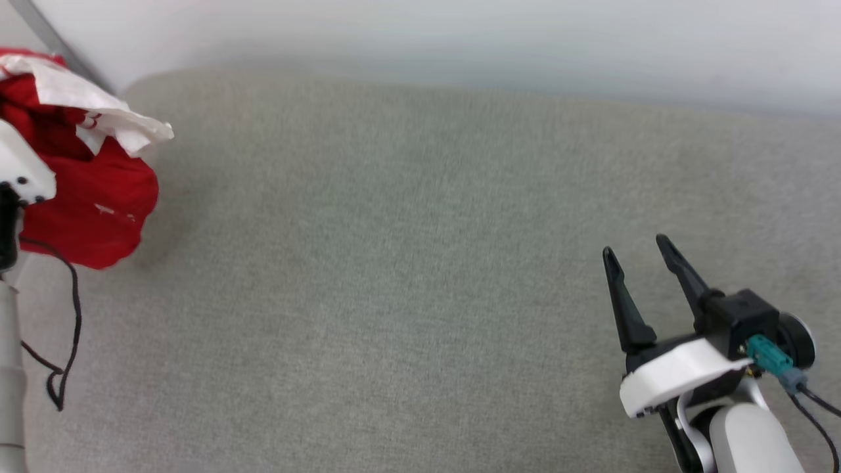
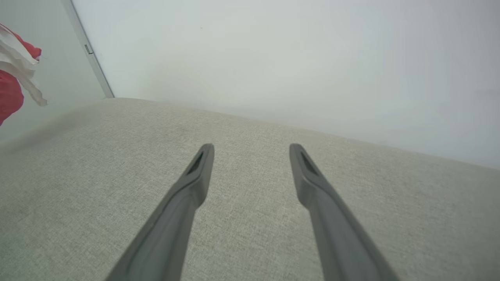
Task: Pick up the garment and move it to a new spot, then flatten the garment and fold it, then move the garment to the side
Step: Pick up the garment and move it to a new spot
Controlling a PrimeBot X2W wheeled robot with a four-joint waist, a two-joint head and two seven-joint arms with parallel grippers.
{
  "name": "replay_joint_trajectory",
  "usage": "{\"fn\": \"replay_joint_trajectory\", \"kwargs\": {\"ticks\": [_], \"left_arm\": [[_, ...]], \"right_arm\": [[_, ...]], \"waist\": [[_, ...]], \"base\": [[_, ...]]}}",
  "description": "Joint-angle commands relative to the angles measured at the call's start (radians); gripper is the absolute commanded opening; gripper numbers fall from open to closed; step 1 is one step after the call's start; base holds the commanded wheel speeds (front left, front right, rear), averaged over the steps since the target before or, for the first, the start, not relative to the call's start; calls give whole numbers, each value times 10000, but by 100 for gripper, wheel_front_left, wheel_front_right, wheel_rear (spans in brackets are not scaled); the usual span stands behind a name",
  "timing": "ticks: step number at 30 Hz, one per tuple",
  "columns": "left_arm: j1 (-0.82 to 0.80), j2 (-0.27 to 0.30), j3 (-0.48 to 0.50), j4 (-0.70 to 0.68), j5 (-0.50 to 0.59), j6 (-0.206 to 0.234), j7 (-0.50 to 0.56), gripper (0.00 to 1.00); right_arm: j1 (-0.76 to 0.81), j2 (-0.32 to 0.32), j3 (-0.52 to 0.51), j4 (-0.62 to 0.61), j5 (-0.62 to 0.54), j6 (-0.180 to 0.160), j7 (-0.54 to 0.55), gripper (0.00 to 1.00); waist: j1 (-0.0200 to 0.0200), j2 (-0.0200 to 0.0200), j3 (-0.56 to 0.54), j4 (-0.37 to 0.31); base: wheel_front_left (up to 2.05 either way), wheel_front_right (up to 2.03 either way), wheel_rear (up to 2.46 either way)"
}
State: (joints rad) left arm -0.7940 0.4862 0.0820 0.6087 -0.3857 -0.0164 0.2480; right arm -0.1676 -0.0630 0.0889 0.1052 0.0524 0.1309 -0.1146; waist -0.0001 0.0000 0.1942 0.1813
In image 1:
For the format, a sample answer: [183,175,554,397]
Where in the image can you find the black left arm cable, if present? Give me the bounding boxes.
[18,236,83,413]

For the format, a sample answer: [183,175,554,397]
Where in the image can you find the red basketball jersey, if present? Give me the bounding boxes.
[0,47,175,271]

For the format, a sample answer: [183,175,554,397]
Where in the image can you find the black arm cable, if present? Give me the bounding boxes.
[18,236,83,413]
[788,384,841,473]

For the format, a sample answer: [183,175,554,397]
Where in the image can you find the teal right camera connector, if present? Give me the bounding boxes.
[746,334,808,394]

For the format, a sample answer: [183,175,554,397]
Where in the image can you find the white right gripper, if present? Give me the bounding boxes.
[602,234,754,420]

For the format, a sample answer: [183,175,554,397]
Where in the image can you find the grey wall trim strip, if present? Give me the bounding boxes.
[9,0,118,95]

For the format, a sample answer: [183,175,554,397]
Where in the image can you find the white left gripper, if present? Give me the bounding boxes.
[0,121,57,206]

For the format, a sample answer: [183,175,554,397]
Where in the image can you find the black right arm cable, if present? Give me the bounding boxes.
[788,384,841,473]

